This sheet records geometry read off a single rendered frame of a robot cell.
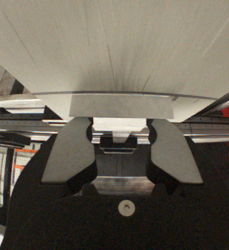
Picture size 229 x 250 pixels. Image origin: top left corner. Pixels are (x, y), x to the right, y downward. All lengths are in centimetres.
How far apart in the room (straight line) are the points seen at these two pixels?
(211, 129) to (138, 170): 42
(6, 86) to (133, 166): 64
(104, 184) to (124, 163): 51
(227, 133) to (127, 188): 56
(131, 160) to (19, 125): 59
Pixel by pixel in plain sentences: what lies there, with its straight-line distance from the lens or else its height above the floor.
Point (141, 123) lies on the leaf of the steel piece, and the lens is 18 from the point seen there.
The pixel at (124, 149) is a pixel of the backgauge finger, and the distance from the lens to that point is 38.
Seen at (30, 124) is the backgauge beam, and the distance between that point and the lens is 56.
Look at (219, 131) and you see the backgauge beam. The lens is 63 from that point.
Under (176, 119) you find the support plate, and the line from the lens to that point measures 18.
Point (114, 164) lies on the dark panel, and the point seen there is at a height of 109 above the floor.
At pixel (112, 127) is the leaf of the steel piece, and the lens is 20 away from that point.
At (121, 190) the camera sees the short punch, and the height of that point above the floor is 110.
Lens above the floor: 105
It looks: 17 degrees down
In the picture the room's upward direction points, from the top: 179 degrees counter-clockwise
